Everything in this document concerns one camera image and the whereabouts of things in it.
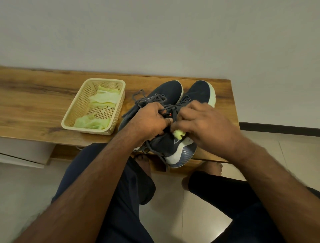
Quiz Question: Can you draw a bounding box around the person's left hand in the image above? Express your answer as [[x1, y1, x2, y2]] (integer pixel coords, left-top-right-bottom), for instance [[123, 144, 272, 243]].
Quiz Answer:
[[125, 102, 173, 148]]

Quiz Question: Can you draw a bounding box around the person's right hand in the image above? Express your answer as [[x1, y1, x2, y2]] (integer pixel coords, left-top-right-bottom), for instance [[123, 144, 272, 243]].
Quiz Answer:
[[171, 100, 247, 163]]

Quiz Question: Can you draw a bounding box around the grey shoelace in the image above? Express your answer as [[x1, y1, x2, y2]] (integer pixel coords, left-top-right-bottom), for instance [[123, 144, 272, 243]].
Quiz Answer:
[[145, 95, 192, 166], [121, 89, 167, 118]]

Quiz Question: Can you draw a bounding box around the dark sneaker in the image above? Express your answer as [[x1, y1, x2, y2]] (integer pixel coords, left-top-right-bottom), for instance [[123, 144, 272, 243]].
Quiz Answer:
[[144, 80, 216, 168], [117, 80, 184, 152]]

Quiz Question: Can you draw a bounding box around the person's left forearm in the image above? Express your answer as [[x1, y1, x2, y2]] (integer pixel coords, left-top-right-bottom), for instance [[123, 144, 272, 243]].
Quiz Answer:
[[14, 133, 144, 243]]

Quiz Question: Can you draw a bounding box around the person's left leg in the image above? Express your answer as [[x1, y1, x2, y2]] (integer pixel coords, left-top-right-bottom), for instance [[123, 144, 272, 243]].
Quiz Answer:
[[134, 153, 152, 180]]

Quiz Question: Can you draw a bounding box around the dark baseboard strip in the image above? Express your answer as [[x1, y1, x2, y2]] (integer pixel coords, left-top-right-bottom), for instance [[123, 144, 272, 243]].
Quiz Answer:
[[239, 122, 320, 137]]

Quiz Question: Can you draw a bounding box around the cream plastic mesh basket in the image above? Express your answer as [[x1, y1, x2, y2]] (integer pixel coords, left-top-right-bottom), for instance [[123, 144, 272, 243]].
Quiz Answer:
[[61, 78, 126, 136]]

